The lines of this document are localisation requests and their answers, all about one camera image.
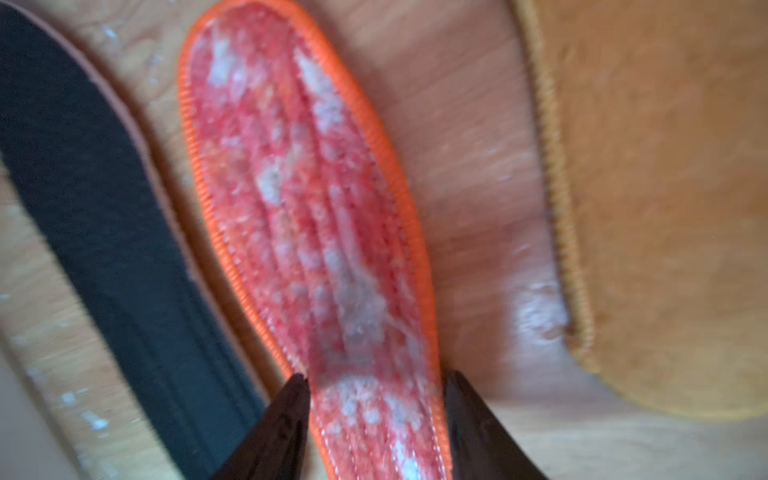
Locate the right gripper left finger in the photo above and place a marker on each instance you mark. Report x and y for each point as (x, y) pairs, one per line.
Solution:
(274, 448)

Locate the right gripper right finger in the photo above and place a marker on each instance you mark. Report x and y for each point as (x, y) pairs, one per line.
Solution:
(480, 446)

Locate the red insole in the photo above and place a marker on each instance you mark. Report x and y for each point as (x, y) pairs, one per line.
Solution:
(312, 222)

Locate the white storage tray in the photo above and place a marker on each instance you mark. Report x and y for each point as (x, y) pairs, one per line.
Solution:
(31, 446)

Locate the far right yellow insole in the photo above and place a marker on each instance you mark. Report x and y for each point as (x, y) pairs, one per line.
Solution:
(653, 126)

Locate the right black insole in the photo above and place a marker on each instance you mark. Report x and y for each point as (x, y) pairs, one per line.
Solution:
(85, 174)

